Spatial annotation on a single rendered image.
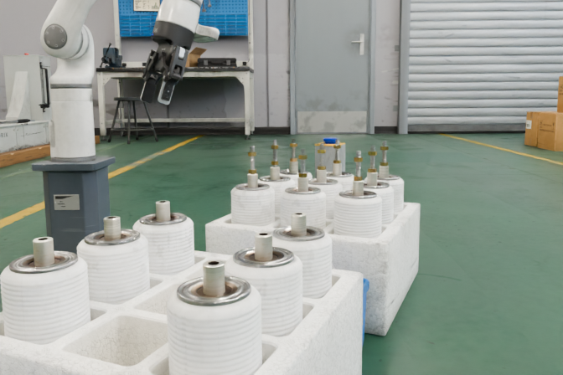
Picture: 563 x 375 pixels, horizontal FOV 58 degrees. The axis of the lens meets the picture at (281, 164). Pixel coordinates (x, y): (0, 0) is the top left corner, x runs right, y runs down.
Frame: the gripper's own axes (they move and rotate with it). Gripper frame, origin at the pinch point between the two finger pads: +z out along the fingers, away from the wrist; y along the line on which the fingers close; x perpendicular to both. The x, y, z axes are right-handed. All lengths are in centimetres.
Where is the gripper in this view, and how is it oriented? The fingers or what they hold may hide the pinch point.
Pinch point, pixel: (154, 100)
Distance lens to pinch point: 100.0
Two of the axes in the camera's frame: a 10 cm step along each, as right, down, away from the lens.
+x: 7.9, 2.4, 5.7
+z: -2.7, 9.6, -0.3
